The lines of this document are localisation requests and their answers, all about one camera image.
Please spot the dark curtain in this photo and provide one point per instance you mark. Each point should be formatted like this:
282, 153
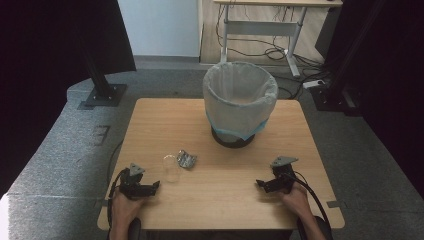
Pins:
50, 66
393, 83

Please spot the trash bin with white liner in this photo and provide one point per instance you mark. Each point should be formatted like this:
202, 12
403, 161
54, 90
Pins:
240, 96

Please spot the silver foil wrapper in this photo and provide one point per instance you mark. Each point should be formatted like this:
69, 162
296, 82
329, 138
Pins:
186, 159

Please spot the grey tape strip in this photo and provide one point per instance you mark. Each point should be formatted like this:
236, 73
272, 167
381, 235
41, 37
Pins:
104, 203
333, 204

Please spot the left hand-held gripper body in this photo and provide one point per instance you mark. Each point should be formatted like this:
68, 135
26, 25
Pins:
131, 186

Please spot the person's right hand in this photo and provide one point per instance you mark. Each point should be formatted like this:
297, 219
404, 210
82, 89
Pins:
296, 201

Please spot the person's left hand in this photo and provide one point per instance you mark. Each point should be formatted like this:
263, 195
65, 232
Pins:
126, 206

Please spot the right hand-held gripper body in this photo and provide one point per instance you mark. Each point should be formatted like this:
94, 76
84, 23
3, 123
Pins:
282, 178

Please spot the clear plastic cup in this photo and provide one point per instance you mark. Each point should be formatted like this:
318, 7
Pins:
172, 168

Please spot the desk with white frame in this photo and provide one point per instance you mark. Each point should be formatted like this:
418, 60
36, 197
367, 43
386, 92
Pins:
263, 28

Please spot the black stand with base plate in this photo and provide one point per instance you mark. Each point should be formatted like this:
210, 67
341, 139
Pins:
103, 90
336, 96

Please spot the black trash bin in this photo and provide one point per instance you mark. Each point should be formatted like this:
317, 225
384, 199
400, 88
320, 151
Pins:
233, 141

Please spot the white power strip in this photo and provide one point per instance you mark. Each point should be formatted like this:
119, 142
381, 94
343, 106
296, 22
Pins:
313, 84

